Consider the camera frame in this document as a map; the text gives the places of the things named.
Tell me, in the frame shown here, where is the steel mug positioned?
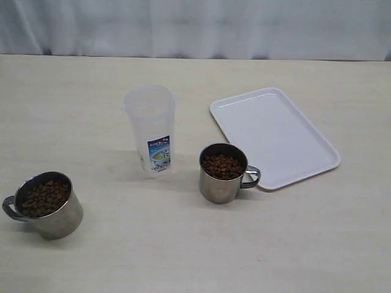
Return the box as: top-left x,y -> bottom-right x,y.
199,143 -> 261,204
2,172 -> 83,240

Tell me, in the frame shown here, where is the clear plastic container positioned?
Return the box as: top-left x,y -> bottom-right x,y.
124,85 -> 175,178

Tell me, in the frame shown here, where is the white plastic tray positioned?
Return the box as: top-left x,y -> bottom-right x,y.
210,87 -> 341,191

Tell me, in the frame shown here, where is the white backdrop curtain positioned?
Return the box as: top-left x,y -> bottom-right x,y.
1,1 -> 390,61

